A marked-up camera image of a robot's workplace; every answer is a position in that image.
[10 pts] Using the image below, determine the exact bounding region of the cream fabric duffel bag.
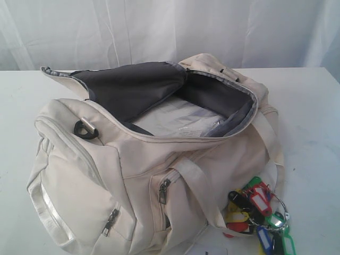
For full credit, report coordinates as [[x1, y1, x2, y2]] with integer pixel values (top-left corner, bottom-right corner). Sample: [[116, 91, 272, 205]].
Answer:
[[27, 54, 284, 254]]

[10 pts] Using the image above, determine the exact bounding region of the colourful key tag bunch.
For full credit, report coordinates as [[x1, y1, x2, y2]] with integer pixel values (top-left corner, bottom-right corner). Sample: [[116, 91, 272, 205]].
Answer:
[[224, 176, 296, 255]]

